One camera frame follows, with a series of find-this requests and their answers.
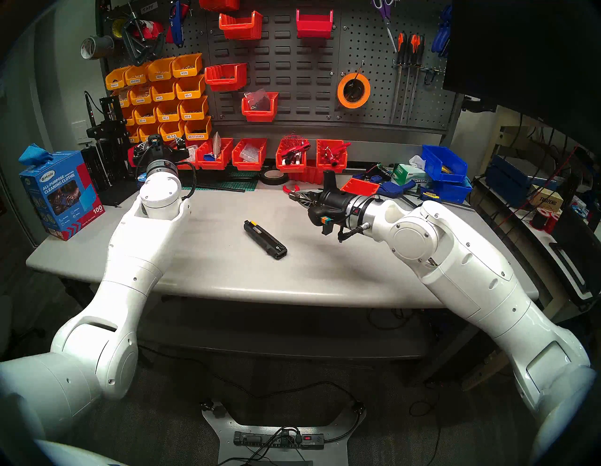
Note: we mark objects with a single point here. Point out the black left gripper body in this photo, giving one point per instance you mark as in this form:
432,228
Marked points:
157,148

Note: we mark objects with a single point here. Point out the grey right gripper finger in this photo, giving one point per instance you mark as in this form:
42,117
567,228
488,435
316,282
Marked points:
310,205
312,195

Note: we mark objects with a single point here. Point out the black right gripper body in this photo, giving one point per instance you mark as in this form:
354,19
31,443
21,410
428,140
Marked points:
335,206

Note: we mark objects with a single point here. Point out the orange-red plastic storage bin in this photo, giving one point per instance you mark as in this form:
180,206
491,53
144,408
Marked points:
359,187

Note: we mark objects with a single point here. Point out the black utility knife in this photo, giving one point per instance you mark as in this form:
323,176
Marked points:
265,239

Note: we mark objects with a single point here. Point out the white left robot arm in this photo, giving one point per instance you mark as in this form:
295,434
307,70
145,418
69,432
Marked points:
136,249

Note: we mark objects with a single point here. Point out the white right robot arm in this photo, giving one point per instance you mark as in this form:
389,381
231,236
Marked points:
469,272

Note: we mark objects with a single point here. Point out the blue cleaning cloths box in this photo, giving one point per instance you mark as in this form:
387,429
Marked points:
61,197

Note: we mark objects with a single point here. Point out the small cardboard box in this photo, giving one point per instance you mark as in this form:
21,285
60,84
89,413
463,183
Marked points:
547,199

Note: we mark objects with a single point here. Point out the stacked orange-red bins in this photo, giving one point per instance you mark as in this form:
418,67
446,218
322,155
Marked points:
310,177

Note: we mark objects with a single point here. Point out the yellow bin labelled M2.5-6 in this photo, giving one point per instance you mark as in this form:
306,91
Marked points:
148,129

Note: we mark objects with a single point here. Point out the yellow bin labelled M2.5-5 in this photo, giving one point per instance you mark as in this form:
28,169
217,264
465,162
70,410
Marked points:
171,128

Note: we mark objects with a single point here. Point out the yellow bin labelled M2.5-8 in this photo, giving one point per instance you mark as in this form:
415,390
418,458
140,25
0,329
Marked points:
133,134

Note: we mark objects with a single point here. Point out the dark red plastic bin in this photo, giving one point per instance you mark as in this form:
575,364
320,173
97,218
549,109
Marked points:
131,160

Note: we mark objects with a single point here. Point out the yellow bin labelled M3-12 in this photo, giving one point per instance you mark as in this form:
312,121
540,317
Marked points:
144,115

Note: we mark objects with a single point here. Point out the yellow bin labelled M3-8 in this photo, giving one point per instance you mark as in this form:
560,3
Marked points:
167,112

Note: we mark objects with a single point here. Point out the black tape roll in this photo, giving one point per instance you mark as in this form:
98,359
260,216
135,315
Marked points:
274,182

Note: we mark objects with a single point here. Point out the yellow bin labelled M3-16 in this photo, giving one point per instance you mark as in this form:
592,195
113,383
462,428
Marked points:
129,117

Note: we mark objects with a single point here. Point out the small blue clamp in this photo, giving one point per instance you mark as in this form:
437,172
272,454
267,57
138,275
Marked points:
364,175

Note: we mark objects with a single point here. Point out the black and red markers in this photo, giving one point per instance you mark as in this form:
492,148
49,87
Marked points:
293,157

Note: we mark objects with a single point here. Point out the yellow bin labelled M4-0.7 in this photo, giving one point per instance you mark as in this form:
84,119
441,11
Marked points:
197,129

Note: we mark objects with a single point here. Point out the small red clamps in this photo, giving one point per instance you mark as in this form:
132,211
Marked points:
333,152

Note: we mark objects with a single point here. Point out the black metal press stand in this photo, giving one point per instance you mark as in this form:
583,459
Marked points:
110,155

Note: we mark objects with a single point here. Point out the yellow bin labelled M3-6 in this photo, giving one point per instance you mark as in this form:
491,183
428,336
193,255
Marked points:
193,109

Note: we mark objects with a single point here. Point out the yellow bin labelled M4X4X6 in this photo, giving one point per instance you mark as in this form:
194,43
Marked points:
140,96

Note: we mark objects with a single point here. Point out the yellow bin labelled M4-6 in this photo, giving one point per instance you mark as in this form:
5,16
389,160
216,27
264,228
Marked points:
162,91

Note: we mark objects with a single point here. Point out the yellow bin labelled M4X6X6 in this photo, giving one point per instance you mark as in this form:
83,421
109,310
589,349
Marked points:
123,98

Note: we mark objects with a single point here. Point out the large blue spring clamp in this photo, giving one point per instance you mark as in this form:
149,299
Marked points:
396,189

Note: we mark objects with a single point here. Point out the yellow bin labelled M3-4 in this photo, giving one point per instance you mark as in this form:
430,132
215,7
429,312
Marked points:
190,88

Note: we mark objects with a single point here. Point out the green cutting mat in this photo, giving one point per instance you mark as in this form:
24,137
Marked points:
239,184

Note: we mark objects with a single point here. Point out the yellow bin labelled M3X8 BAD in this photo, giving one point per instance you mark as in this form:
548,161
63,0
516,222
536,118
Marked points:
136,76

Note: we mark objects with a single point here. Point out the clear bag of parts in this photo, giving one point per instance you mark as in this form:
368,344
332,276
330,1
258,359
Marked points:
258,99
250,152

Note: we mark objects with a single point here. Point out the yellow bin labelled M3X5X4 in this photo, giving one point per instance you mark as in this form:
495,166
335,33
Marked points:
116,81

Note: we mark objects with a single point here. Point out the thin black rod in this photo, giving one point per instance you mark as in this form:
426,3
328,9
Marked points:
225,189

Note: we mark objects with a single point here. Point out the black soldering iron pen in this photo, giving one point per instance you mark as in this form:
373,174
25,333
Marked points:
88,107

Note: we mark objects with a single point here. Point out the yellow bin labelled M3X6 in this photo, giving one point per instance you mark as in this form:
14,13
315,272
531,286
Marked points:
186,66

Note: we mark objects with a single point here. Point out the blue and yellow bar clamp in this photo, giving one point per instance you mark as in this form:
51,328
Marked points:
429,193

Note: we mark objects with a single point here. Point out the grey metal C-clamp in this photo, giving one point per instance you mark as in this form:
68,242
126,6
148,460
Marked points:
136,54

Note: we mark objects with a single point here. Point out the orange tape roll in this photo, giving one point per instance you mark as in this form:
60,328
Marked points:
340,91

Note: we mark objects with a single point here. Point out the blue plastic bin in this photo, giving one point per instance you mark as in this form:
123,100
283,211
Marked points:
450,191
434,162

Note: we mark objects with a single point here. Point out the red tape roll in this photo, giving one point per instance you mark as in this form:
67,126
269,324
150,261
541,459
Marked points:
152,32

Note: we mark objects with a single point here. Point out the dark perforated pegboard panel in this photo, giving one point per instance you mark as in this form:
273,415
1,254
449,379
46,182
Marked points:
195,37
422,108

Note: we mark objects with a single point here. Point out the blue microfiber cloth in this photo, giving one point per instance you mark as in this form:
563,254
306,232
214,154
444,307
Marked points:
35,154

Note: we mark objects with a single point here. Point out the yellow tape roll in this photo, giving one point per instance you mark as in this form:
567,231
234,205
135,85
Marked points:
117,29

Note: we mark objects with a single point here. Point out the grey louvred panel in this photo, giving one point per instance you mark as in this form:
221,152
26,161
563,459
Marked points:
291,70

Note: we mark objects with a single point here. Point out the black carabiner hook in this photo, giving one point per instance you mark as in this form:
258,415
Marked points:
426,80

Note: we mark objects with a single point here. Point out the crimson plastic bin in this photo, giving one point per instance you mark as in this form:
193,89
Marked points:
314,26

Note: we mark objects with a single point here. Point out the dark blue case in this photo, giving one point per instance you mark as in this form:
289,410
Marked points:
504,178

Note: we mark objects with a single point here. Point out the blue spring clamps hanging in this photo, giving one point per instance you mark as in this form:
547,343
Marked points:
441,40

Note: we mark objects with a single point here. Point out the black base knob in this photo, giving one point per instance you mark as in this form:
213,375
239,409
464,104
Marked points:
210,406
359,407

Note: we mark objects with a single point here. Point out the white side table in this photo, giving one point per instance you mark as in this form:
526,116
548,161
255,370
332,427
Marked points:
535,244

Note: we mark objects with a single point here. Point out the black computer monitor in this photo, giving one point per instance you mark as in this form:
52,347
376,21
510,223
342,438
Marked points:
516,56

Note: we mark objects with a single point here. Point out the black power strip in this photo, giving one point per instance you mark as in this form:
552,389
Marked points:
263,439

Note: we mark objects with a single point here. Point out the black flat tray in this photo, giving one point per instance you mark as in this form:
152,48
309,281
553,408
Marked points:
577,244

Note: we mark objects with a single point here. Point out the white light switch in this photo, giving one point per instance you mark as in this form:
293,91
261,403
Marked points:
80,131

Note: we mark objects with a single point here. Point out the silver duct tape roll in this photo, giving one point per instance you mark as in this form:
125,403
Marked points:
96,47

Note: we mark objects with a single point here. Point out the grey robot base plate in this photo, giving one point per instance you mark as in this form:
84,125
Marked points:
220,427

